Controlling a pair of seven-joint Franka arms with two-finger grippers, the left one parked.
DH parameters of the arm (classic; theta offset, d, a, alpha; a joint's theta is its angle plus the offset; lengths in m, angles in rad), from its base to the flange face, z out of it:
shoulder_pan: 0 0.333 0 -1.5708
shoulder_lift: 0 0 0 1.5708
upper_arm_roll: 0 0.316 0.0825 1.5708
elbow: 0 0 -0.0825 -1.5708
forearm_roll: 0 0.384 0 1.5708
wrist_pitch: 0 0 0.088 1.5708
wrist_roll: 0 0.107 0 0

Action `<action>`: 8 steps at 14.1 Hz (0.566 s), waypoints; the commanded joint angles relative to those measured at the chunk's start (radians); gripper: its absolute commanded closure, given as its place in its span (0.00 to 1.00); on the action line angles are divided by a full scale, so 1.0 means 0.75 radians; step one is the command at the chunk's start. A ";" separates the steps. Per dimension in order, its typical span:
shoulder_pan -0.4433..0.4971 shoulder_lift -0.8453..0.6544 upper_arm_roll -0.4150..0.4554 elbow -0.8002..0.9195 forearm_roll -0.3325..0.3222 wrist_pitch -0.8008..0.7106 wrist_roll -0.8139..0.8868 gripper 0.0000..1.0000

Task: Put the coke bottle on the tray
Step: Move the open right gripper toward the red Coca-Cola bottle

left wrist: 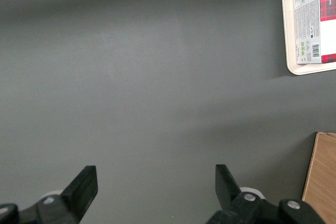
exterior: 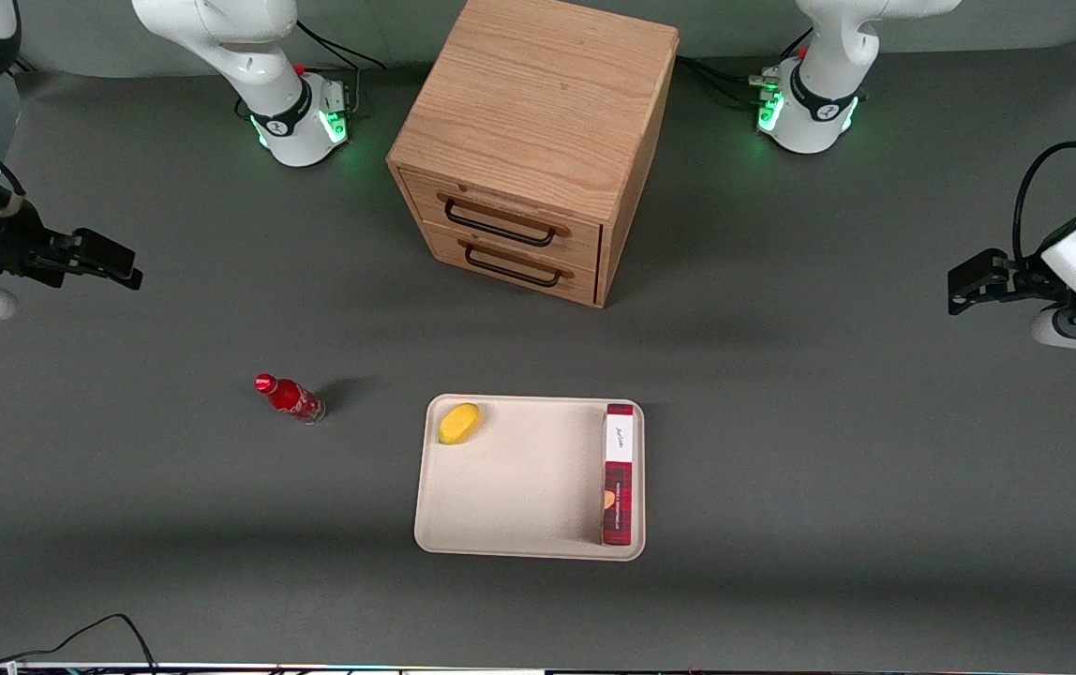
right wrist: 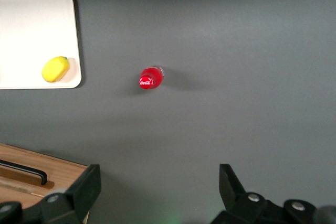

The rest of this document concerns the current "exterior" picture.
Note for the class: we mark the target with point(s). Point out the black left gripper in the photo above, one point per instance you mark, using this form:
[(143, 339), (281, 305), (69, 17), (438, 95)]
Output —
[(1018, 278)]

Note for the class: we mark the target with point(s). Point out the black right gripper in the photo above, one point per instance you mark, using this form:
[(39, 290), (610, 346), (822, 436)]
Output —
[(6, 243)]

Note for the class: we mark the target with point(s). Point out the red coke bottle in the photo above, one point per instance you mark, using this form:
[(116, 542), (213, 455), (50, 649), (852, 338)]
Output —
[(292, 399)]

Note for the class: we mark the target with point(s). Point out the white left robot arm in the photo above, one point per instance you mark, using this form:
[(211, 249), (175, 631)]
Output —
[(819, 112)]

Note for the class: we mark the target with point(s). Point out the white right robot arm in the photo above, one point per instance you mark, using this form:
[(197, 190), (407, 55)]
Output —
[(261, 66)]

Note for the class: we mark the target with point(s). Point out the beige plastic tray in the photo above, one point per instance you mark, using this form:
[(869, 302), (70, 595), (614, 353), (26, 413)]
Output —
[(529, 487)]

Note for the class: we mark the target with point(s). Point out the yellow lemon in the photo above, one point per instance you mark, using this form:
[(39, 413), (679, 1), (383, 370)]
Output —
[(459, 424)]

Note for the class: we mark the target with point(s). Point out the wooden drawer front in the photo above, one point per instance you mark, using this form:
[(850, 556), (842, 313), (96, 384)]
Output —
[(510, 277), (519, 211)]

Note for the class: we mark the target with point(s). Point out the red plaid carton box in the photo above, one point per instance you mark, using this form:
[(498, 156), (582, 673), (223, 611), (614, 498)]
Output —
[(619, 497)]

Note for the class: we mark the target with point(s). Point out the wooden drawer cabinet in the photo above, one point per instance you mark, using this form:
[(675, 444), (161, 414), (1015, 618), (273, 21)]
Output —
[(538, 94)]

